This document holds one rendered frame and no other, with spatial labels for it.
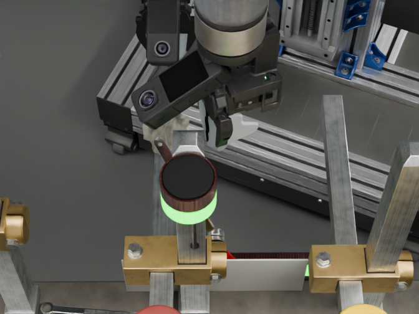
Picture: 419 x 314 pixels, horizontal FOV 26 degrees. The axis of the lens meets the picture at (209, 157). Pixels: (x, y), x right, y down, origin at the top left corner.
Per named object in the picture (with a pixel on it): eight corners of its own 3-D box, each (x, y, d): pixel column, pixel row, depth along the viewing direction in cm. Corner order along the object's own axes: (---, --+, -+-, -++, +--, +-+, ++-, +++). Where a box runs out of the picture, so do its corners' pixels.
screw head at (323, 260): (315, 253, 122) (315, 249, 121) (330, 253, 122) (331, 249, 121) (315, 267, 121) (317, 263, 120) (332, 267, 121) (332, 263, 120)
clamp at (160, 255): (127, 252, 125) (124, 234, 120) (226, 252, 125) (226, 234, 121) (125, 290, 122) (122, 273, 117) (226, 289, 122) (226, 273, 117)
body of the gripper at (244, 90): (280, 113, 105) (287, 45, 95) (210, 134, 103) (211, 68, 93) (255, 64, 109) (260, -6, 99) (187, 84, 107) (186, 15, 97)
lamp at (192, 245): (169, 246, 114) (161, 152, 96) (213, 246, 114) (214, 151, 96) (168, 288, 111) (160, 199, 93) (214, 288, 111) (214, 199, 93)
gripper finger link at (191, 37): (197, 44, 140) (196, 4, 132) (197, 52, 139) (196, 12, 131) (166, 44, 140) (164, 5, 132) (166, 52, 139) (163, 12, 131)
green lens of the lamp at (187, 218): (161, 176, 100) (161, 166, 98) (216, 176, 100) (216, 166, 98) (160, 224, 97) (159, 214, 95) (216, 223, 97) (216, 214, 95)
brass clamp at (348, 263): (307, 256, 127) (310, 240, 123) (403, 256, 127) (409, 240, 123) (310, 297, 124) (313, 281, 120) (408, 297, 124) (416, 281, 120)
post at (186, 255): (183, 306, 138) (172, 125, 98) (206, 306, 138) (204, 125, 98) (183, 328, 136) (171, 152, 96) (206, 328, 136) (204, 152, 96)
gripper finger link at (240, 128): (260, 156, 113) (264, 112, 105) (216, 169, 112) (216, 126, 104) (250, 136, 114) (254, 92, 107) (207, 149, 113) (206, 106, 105)
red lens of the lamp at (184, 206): (161, 164, 98) (159, 153, 96) (216, 164, 98) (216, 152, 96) (159, 212, 95) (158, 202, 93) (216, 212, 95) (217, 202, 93)
